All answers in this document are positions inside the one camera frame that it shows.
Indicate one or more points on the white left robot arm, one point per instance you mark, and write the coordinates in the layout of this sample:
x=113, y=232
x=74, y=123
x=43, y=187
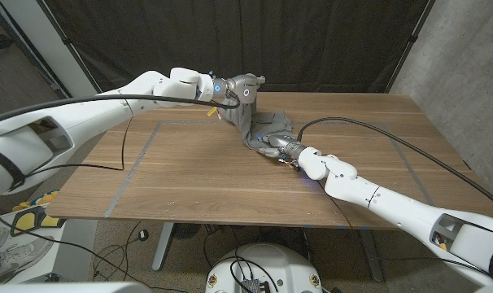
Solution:
x=88, y=118

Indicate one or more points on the grey table leg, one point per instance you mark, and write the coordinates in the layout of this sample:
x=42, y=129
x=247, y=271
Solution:
x=372, y=256

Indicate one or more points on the black ribbed round object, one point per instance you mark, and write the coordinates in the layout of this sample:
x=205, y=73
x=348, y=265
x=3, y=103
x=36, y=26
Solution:
x=185, y=230

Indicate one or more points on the yellow cloth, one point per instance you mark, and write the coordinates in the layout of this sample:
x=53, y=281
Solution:
x=43, y=198

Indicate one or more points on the white table leg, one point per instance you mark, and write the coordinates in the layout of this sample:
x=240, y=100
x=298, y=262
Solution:
x=163, y=248

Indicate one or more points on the black backdrop curtain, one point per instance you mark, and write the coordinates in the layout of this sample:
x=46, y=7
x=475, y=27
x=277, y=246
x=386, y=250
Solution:
x=311, y=40

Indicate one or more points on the gray shorts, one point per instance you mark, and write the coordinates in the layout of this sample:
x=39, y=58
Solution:
x=267, y=126

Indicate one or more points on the black backdrop stand pole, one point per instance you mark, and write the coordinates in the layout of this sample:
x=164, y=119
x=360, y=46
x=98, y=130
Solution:
x=79, y=61
x=411, y=40

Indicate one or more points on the yellow and black pad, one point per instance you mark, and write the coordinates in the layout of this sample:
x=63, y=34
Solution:
x=27, y=221

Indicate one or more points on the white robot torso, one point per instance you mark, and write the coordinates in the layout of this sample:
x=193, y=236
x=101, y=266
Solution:
x=279, y=260

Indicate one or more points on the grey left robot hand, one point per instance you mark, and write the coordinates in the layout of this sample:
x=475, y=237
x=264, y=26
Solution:
x=244, y=91

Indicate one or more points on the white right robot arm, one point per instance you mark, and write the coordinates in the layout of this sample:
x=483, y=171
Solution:
x=393, y=207

